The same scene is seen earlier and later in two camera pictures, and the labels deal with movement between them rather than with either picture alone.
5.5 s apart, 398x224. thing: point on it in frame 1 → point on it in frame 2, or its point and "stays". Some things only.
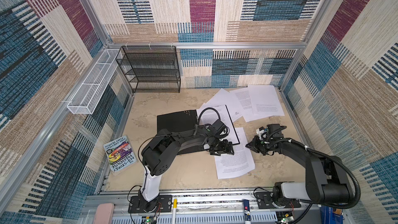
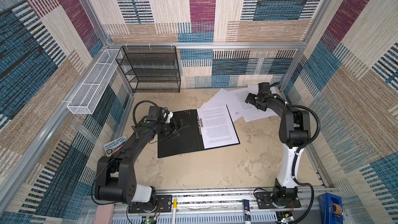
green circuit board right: (285, 220) stays
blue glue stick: (247, 214) stays
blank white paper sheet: (223, 97) stays
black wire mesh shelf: (151, 68) stays
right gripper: (254, 145) → (251, 100)
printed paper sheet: (241, 162) → (216, 127)
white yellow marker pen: (175, 206) stays
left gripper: (224, 150) → (179, 126)
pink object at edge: (103, 214) stays
